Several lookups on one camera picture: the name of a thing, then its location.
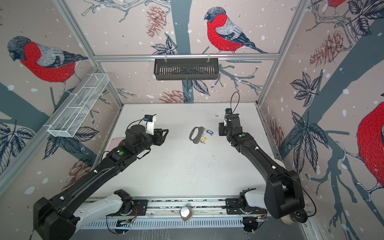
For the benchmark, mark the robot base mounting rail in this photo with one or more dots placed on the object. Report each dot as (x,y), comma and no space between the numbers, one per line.
(162,213)

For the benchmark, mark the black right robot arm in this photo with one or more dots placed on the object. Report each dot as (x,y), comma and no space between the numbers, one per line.
(283,195)

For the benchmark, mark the pink rectangular tray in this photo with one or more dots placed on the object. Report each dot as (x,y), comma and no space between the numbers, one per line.
(114,143)

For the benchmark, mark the white wire mesh basket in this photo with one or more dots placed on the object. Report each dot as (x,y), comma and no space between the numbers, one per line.
(75,112)

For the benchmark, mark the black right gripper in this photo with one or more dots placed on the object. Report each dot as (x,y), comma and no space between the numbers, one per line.
(222,129)

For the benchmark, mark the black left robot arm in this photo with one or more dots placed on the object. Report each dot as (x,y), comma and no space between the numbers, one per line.
(59,217)

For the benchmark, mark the dark grey hanging shelf basket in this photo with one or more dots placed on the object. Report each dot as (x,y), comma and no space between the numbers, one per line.
(186,69)

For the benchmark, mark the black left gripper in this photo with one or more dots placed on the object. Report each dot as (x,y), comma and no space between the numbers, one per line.
(158,135)

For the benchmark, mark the silver metal keyring carabiner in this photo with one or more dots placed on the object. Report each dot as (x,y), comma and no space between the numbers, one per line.
(196,134)

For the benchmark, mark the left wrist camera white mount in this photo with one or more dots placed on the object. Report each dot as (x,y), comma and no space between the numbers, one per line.
(150,123)

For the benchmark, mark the round silver knob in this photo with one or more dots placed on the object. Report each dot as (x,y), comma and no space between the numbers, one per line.
(185,213)

